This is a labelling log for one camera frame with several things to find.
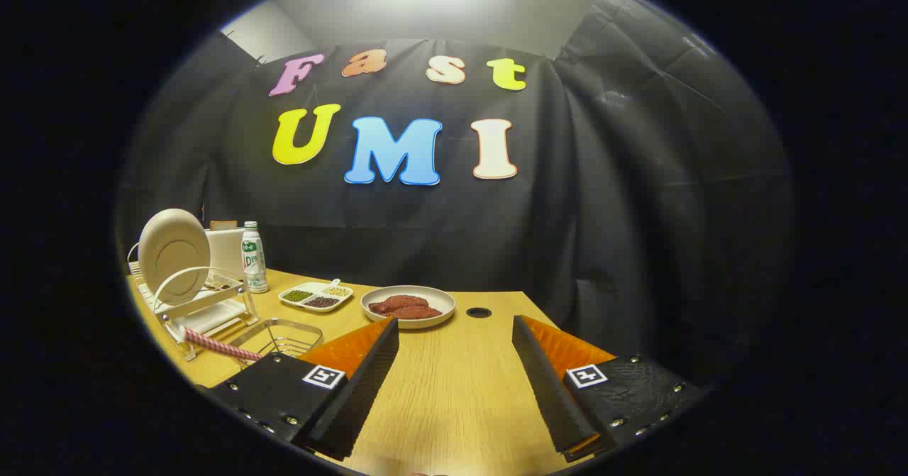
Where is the white bottle with green label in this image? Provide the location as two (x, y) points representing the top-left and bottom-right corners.
(241, 221), (270, 294)

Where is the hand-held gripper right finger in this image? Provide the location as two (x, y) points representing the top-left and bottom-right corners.
(512, 315), (710, 463)

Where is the white divided dish with beans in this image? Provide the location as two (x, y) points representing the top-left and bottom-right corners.
(278, 281), (354, 314)

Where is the white wire dish rack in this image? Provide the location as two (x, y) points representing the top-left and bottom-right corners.
(128, 242), (260, 362)

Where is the beige round plate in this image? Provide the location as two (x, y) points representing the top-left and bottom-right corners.
(138, 209), (212, 305)

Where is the spoon with pink striped handle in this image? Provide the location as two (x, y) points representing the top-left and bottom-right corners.
(177, 326), (263, 362)

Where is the beige shallow bowl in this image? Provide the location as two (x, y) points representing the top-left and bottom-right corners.
(360, 285), (457, 330)

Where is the metal wire basket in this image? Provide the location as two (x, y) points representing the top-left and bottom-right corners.
(228, 318), (324, 370)

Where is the white toaster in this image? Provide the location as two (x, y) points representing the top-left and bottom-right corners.
(204, 228), (246, 282)

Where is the black backdrop cloth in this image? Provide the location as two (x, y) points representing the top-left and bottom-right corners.
(117, 0), (795, 384)

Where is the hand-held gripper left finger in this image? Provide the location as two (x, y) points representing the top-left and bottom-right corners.
(206, 316), (400, 463)

